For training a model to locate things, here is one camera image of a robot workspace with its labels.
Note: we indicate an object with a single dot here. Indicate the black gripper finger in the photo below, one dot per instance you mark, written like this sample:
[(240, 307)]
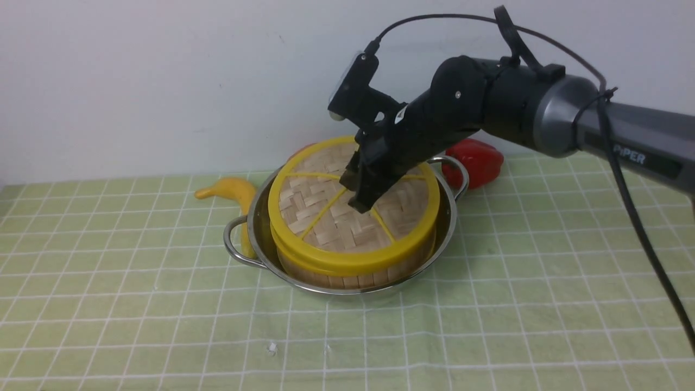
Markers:
[(351, 177)]

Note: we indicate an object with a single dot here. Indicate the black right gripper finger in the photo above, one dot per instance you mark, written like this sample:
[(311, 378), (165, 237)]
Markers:
[(376, 180)]

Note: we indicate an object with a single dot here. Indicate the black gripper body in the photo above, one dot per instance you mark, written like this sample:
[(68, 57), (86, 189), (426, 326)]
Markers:
[(427, 125)]

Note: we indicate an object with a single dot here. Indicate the yellow rimmed woven steamer lid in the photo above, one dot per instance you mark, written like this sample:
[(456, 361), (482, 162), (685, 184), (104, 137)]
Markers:
[(312, 222)]

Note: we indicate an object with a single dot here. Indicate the yellow rimmed bamboo steamer basket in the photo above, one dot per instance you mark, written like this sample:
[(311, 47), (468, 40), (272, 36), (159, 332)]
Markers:
[(402, 269)]

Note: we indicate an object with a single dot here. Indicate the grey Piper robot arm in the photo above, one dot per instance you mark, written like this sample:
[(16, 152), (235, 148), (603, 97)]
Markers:
[(555, 115)]

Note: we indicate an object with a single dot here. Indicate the stainless steel pot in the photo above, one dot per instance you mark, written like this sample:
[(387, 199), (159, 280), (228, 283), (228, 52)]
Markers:
[(265, 246)]

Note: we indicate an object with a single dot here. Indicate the red bell pepper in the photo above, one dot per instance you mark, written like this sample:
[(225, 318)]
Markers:
[(482, 161)]

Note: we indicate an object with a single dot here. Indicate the yellow banana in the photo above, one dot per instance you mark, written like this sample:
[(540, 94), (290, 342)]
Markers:
[(238, 190)]

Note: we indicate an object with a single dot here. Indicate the green checkered tablecloth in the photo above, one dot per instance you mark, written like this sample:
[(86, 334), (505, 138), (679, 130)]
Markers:
[(125, 285)]

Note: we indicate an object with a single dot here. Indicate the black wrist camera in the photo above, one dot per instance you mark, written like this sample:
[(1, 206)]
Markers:
[(354, 100)]

